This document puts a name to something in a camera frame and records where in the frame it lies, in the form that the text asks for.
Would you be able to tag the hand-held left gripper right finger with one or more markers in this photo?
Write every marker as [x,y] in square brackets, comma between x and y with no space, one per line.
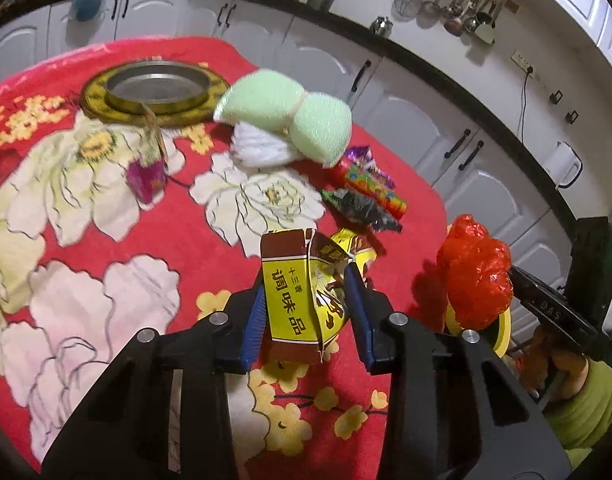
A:
[358,310]

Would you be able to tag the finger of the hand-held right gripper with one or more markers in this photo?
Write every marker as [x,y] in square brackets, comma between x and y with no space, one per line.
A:
[551,305]

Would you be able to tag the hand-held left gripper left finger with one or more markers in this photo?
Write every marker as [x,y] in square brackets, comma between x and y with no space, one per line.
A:
[253,330]

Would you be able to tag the brown yellow seasoning box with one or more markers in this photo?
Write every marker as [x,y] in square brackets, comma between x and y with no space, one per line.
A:
[291,305]

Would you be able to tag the yellow trash bin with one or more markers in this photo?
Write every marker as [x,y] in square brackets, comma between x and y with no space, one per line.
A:
[501,335]

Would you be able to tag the red plastic bag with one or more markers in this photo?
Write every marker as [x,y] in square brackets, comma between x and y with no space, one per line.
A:
[476,275]

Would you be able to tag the dark foil snack wrapper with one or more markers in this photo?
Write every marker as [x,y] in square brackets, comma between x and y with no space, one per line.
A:
[358,207]

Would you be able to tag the purple printed snack wrapper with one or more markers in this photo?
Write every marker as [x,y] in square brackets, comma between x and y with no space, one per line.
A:
[371,185]

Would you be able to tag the white fringed cloth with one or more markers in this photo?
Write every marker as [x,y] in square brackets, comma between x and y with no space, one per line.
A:
[256,147]

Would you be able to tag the pale green sponge bundle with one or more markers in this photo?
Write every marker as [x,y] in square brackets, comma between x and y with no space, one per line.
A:
[266,100]

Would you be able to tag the person's right forearm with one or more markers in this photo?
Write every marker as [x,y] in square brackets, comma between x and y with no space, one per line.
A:
[591,410]

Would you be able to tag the person's right hand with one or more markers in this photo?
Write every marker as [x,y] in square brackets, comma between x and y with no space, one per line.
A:
[568,367]

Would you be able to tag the white electric kettle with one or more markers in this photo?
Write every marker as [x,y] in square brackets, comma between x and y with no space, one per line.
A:
[561,165]

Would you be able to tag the red floral blanket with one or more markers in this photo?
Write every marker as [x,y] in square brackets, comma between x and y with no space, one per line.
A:
[185,230]

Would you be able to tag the magenta foil wrapper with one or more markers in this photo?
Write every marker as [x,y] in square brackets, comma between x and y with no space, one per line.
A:
[145,182]

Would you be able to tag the white lower kitchen cabinets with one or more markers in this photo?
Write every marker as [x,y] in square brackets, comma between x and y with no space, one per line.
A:
[411,110]

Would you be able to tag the gold foil wrapper strip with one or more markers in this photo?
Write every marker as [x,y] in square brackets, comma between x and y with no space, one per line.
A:
[153,130]

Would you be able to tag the round metal tray gold rim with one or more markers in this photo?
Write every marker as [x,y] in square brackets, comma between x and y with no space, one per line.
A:
[155,85]

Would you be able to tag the small metal teapot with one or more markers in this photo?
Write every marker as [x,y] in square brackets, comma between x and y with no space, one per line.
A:
[381,25]

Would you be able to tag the black kitchen countertop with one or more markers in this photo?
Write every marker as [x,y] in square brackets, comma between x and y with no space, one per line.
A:
[336,15]

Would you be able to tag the row of hanging kitchen utensils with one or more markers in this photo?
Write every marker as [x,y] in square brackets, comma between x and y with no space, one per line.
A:
[406,2]

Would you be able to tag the black wall plug adapter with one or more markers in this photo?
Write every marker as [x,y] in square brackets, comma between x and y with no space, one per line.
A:
[556,95]
[572,116]

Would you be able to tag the wall socket strip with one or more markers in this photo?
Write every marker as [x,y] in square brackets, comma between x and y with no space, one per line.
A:
[523,62]

